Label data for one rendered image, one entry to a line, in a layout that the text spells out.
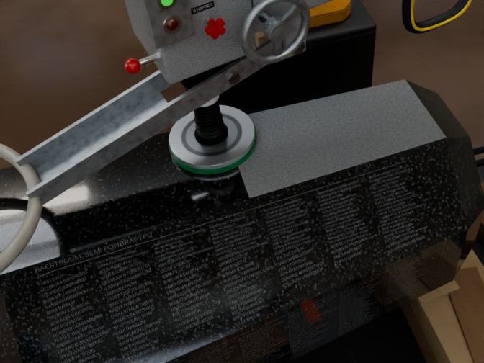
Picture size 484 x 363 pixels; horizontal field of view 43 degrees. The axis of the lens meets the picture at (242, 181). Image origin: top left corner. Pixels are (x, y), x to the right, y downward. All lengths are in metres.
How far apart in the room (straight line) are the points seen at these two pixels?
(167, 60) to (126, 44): 2.16
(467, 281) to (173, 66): 1.16
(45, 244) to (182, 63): 0.52
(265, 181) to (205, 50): 0.37
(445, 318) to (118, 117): 1.10
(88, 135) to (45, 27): 2.26
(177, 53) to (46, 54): 2.30
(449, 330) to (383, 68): 1.48
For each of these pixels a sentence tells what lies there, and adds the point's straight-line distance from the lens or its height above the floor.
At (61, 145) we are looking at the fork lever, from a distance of 1.44.
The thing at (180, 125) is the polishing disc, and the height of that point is 0.83.
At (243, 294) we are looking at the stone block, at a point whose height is 0.66.
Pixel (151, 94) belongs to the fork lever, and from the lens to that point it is 1.42.
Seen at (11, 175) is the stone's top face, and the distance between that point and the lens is 1.62.
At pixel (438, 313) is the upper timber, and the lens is 1.91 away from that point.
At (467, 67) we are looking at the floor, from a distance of 3.04.
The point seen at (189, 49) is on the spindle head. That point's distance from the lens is 1.19.
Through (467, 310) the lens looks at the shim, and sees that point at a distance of 1.92.
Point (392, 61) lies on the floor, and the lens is 3.03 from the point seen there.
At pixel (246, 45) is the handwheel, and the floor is 1.18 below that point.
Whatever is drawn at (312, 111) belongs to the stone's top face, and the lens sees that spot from 1.57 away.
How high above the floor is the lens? 1.87
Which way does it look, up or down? 49 degrees down
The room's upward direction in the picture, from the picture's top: 9 degrees counter-clockwise
